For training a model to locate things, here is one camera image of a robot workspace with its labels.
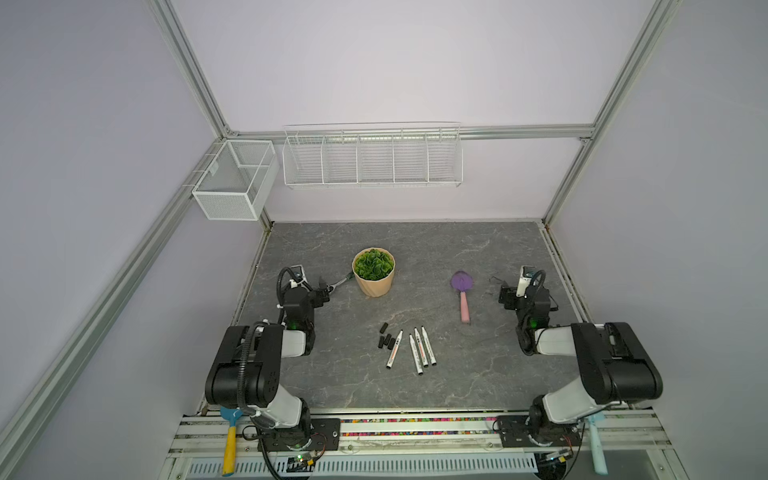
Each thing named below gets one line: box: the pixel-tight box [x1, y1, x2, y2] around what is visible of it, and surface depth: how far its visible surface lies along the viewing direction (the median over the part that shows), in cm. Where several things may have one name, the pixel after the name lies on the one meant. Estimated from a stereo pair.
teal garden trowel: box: [588, 412, 608, 475], surface depth 72 cm
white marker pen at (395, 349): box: [386, 329, 404, 369], surface depth 88 cm
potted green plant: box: [352, 247, 396, 298], surface depth 96 cm
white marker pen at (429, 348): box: [421, 325, 437, 366], surface depth 88 cm
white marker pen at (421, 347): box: [414, 326, 429, 367], surface depth 88 cm
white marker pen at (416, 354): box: [409, 333, 424, 375], surface depth 88 cm
